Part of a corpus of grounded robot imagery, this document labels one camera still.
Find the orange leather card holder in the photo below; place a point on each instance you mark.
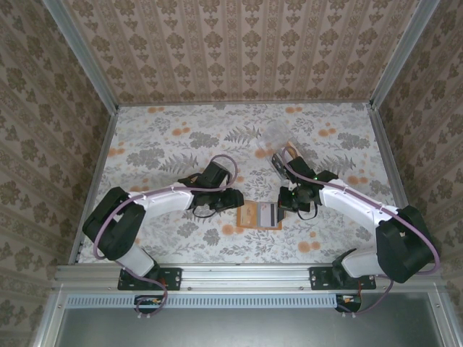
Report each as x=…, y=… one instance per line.
x=247, y=215

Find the clear acrylic card stand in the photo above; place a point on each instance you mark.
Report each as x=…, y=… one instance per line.
x=275, y=135

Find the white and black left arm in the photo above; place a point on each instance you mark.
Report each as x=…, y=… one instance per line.
x=162, y=200

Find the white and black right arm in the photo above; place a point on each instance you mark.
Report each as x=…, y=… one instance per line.
x=354, y=202

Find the black numbered card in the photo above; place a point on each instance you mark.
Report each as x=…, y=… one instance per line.
x=280, y=165

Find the orange card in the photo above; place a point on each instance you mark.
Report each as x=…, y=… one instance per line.
x=293, y=150

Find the floral patterned table sheet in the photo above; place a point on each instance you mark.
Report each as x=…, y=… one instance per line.
x=162, y=119

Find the black controller board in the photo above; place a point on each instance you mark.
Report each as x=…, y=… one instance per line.
x=148, y=301
x=349, y=301

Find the grey metal panel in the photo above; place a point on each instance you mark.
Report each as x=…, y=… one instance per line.
x=235, y=329

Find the aluminium frame rail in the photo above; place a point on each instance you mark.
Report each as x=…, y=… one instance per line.
x=246, y=276

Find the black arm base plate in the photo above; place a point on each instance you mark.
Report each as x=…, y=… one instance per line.
x=173, y=278
x=320, y=278

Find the aluminium frame bar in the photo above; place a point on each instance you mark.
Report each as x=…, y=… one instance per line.
x=443, y=318
x=242, y=103
x=47, y=318
x=103, y=144
x=386, y=144

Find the aluminium frame post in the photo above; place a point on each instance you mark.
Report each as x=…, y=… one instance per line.
x=86, y=58
x=401, y=54

